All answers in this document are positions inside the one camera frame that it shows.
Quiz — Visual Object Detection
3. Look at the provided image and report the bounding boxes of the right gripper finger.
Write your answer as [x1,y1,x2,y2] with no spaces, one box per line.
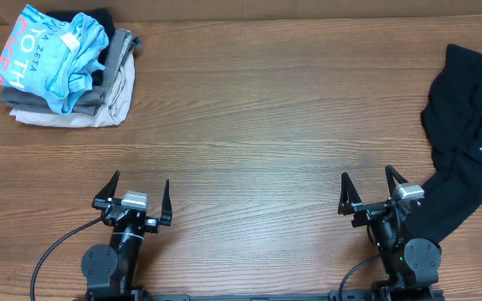
[385,165,408,196]
[338,172,362,216]

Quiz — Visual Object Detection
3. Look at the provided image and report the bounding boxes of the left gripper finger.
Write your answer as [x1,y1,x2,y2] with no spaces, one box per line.
[94,171,120,202]
[160,180,172,227]

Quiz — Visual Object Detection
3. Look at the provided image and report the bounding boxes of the black t-shirt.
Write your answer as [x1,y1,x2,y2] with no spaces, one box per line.
[404,44,482,242]

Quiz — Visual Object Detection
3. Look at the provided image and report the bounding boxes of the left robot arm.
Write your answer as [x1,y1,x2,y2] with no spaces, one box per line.
[81,171,173,300]

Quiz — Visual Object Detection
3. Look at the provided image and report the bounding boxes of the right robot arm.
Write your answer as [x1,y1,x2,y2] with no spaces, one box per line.
[336,165,444,300]

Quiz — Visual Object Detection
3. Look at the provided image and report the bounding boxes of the folded beige garment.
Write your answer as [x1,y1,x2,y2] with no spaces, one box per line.
[10,52,136,128]

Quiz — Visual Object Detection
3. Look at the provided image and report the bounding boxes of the light blue printed t-shirt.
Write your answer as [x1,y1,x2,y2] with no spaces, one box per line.
[0,5,109,115]

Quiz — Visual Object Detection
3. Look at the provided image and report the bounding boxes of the folded grey garment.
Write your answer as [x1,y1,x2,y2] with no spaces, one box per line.
[0,29,141,116]

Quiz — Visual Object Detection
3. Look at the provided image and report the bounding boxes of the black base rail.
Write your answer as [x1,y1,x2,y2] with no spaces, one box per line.
[74,289,445,301]

